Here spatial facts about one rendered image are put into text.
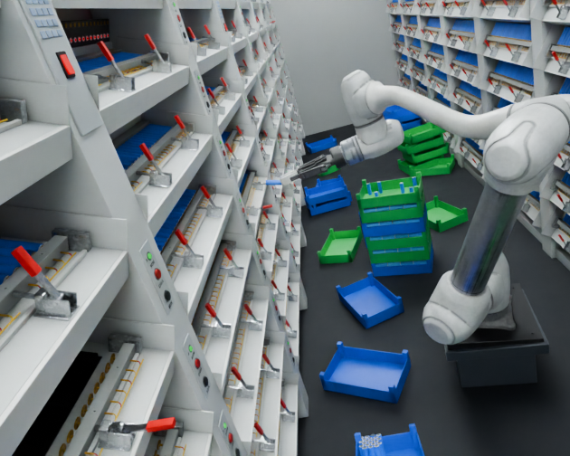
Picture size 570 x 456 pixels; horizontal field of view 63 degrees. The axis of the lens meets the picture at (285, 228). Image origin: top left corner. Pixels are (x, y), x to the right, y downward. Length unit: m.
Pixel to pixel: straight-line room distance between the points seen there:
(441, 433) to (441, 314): 0.45
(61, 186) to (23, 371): 0.28
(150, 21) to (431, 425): 1.51
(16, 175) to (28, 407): 0.24
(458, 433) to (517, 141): 1.01
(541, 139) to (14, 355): 1.02
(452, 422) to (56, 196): 1.45
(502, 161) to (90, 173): 0.84
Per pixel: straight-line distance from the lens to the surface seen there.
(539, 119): 1.19
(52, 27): 0.73
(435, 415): 1.82
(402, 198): 2.32
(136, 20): 1.37
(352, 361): 2.06
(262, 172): 2.11
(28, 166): 0.60
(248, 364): 1.31
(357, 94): 1.55
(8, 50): 0.70
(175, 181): 0.99
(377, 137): 1.60
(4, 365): 0.55
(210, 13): 2.03
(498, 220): 1.29
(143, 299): 0.76
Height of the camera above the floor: 1.35
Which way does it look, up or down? 24 degrees down
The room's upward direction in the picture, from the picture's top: 17 degrees counter-clockwise
